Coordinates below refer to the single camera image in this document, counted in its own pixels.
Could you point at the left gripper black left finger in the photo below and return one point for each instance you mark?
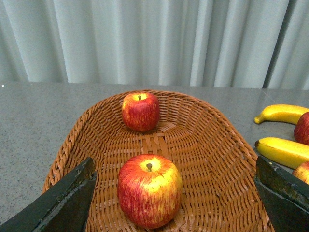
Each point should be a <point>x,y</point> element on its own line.
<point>64,207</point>

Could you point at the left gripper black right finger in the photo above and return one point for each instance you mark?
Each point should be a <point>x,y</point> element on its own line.
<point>285,197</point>

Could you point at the yellow banana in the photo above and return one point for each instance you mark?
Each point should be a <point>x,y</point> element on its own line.
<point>285,152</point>
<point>281,113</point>

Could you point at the red yellow apple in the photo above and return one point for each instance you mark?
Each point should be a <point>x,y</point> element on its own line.
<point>149,190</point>
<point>141,111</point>

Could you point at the brown wicker basket with apples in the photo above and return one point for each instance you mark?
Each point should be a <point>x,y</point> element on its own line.
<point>216,164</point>

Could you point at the grey pleated curtain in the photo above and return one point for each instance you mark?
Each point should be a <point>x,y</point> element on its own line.
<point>214,43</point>

